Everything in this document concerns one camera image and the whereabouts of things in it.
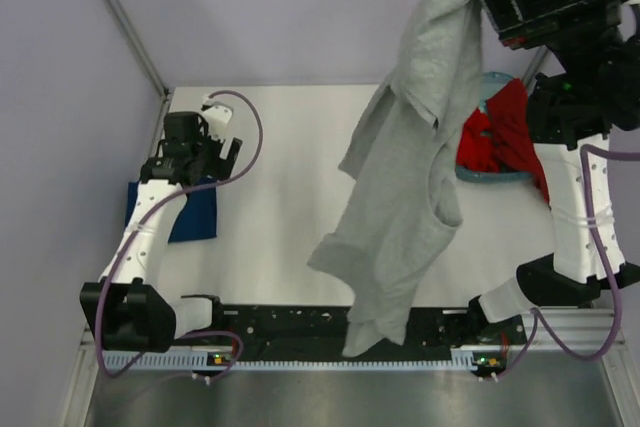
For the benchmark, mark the dark red t shirt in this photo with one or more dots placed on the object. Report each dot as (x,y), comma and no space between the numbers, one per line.
(510,133)

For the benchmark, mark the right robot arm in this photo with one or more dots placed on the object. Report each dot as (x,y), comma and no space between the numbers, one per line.
(597,90)

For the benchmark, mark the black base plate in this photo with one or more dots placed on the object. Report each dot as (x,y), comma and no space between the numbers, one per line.
(317,334)

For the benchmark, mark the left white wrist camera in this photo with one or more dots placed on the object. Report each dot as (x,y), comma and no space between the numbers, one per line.
(218,117)

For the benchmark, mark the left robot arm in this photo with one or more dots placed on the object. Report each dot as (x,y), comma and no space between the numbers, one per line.
(126,308)

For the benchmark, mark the teal plastic basket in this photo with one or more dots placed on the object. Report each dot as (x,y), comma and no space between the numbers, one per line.
(493,82)

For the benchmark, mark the grey t shirt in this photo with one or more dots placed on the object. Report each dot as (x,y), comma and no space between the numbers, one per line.
(403,211)

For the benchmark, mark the folded blue t shirt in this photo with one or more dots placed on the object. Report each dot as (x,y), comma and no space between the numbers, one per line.
(198,219)

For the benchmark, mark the right aluminium corner post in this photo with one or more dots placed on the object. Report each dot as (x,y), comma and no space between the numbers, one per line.
(535,65)

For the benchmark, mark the aluminium corner post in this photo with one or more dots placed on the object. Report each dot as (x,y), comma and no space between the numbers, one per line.
(535,65)
(126,27)

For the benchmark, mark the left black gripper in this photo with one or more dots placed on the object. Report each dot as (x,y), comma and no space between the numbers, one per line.
(218,168)

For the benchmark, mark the aluminium frame rail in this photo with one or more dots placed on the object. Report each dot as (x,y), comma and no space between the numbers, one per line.
(575,329)

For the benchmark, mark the left aluminium corner post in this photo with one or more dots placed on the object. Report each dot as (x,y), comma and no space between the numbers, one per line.
(126,27)

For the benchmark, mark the grey slotted cable duct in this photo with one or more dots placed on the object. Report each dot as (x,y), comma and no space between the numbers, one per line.
(202,361)

